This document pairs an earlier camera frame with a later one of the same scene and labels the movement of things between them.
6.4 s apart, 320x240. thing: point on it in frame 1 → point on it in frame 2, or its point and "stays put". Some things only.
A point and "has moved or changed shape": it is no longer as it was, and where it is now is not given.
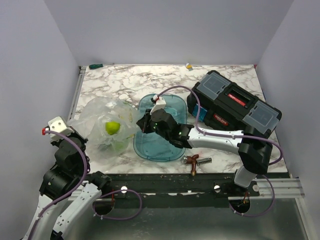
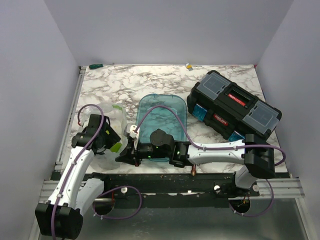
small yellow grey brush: [189, 66] stays put
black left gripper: [85, 140] → [112, 139]
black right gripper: [143, 122] → [130, 154]
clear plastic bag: [107, 127] has moved or changed shape
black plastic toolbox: [224, 105] stays put
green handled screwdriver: [93, 66] stays put
